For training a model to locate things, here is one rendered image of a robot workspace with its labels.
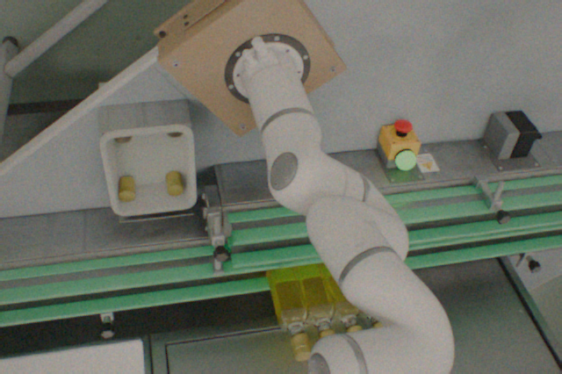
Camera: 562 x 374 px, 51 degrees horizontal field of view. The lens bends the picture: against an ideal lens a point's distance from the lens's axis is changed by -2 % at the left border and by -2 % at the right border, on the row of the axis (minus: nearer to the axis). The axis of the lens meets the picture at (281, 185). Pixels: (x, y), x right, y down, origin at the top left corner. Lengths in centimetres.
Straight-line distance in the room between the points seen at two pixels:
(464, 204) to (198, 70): 65
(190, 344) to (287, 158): 63
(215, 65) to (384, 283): 51
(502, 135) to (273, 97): 66
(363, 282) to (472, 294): 89
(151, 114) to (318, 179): 44
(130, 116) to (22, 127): 86
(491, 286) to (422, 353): 92
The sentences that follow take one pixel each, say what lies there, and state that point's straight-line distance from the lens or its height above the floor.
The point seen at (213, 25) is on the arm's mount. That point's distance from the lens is 101.
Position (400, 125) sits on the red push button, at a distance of 133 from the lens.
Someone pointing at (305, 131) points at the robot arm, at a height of 106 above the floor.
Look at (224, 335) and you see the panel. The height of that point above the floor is 101.
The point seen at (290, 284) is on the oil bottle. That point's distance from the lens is 127.
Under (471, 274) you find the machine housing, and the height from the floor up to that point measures 92.
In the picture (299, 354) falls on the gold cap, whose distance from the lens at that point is 120.
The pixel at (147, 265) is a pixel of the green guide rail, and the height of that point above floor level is 92.
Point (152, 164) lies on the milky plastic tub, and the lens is 129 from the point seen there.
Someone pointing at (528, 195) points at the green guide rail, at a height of 94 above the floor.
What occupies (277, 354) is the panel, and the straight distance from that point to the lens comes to 136.
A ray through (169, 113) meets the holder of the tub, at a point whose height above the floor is 79.
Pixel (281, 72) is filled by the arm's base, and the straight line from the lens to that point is 101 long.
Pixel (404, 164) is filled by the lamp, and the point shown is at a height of 85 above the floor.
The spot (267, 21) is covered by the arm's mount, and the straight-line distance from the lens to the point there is 103.
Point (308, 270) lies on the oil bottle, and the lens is 130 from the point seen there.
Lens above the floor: 173
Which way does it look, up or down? 43 degrees down
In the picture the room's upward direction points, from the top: 163 degrees clockwise
